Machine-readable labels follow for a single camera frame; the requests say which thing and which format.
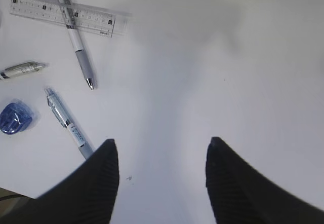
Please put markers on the blue clear grey-grip pen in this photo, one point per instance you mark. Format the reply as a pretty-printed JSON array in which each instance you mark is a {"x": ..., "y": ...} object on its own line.
[{"x": 64, "y": 118}]

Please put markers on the grey grip pen on ruler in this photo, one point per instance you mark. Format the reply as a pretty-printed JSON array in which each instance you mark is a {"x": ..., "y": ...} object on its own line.
[{"x": 81, "y": 54}]

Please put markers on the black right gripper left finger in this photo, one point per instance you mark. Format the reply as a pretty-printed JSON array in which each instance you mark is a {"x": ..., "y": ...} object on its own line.
[{"x": 87, "y": 195}]

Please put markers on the clear plastic ruler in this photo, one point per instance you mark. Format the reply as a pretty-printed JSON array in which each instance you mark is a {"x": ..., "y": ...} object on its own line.
[{"x": 91, "y": 19}]

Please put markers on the beige grip pen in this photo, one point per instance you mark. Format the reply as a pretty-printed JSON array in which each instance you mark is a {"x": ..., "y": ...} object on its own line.
[{"x": 21, "y": 69}]

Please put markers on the blue pencil sharpener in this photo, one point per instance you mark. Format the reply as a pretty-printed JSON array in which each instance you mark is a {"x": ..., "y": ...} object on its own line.
[{"x": 15, "y": 118}]

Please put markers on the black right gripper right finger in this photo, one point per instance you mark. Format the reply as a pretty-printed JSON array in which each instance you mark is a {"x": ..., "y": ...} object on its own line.
[{"x": 238, "y": 193}]

